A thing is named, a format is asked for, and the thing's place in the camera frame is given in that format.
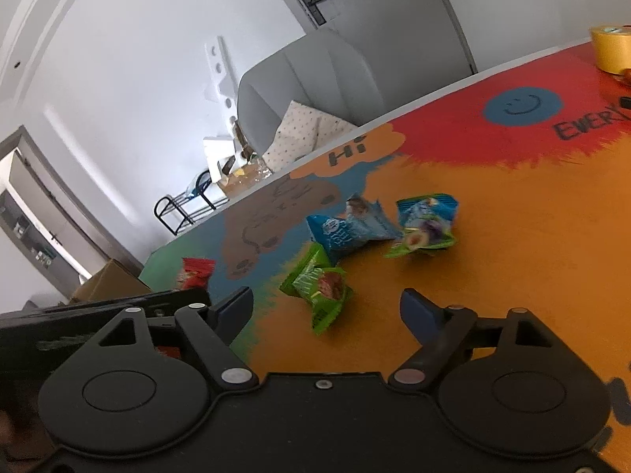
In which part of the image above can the grey door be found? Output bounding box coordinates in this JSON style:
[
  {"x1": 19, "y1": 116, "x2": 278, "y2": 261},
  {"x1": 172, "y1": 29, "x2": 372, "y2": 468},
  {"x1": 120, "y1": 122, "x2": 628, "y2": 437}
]
[{"x1": 284, "y1": 0, "x2": 477, "y2": 109}]

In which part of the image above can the yellow tape roll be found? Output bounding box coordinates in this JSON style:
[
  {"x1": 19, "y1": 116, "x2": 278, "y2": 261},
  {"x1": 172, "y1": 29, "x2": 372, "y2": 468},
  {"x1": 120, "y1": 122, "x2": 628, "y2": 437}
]
[{"x1": 589, "y1": 24, "x2": 631, "y2": 75}]

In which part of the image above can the green candy packet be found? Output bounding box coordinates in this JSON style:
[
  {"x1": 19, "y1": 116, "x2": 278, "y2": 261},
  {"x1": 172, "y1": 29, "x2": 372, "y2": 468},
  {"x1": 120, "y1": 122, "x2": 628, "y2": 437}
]
[{"x1": 279, "y1": 242, "x2": 353, "y2": 335}]

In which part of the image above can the dotted beige cushion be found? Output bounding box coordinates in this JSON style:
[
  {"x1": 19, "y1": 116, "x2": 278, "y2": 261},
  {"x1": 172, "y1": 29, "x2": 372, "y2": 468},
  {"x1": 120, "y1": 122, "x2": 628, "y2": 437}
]
[{"x1": 262, "y1": 101, "x2": 356, "y2": 173}]

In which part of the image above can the black shoe rack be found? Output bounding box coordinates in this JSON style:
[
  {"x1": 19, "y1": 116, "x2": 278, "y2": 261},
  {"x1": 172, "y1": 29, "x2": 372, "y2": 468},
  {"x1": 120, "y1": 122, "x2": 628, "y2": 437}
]
[{"x1": 153, "y1": 170, "x2": 229, "y2": 236}]

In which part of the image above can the orange red snack packet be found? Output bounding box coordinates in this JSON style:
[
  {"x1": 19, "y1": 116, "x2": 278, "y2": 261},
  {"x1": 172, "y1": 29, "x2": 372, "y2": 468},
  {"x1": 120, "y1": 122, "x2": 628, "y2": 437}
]
[{"x1": 176, "y1": 257, "x2": 216, "y2": 291}]

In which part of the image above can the blue green plum packet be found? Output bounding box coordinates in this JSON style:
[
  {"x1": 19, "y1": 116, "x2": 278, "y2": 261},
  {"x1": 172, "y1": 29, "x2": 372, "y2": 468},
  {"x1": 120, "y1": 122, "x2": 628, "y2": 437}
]
[{"x1": 385, "y1": 193, "x2": 459, "y2": 259}]

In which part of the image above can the person's left hand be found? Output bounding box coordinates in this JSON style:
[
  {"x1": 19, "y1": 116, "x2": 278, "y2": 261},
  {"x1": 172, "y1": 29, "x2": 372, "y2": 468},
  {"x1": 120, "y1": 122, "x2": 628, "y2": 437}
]
[{"x1": 1, "y1": 399, "x2": 56, "y2": 466}]

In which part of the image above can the SF cardboard shipping box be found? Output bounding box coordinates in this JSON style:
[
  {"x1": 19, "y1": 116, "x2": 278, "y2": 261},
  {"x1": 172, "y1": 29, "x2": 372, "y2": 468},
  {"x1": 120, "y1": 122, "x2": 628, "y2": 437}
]
[{"x1": 218, "y1": 164, "x2": 272, "y2": 200}]

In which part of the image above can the white perforated foam board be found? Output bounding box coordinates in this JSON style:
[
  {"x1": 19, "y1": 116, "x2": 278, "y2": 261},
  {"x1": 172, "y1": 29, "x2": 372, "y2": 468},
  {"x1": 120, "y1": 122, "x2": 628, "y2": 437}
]
[{"x1": 202, "y1": 35, "x2": 237, "y2": 182}]

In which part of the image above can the black door handle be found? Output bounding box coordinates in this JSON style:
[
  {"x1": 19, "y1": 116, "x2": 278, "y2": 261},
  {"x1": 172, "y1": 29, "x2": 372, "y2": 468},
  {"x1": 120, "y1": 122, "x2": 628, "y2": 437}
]
[{"x1": 301, "y1": 0, "x2": 327, "y2": 27}]

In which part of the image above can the colourful cartoon table mat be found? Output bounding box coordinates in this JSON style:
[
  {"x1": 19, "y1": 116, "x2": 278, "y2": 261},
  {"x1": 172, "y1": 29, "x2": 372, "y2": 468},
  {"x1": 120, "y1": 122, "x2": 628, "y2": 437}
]
[{"x1": 141, "y1": 44, "x2": 630, "y2": 472}]

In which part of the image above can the grey padded chair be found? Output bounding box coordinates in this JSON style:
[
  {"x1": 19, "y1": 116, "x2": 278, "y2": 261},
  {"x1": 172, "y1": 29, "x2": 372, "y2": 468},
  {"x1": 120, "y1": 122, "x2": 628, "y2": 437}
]
[{"x1": 236, "y1": 28, "x2": 386, "y2": 154}]

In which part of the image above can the blue candy packet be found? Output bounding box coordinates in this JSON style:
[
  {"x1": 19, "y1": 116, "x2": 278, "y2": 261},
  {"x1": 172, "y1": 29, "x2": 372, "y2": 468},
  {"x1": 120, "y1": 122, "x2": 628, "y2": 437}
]
[{"x1": 306, "y1": 193, "x2": 401, "y2": 264}]

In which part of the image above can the open cardboard box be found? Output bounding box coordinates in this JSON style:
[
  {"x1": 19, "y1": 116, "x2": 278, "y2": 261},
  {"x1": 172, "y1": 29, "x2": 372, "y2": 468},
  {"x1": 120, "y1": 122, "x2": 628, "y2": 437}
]
[{"x1": 69, "y1": 259, "x2": 151, "y2": 304}]

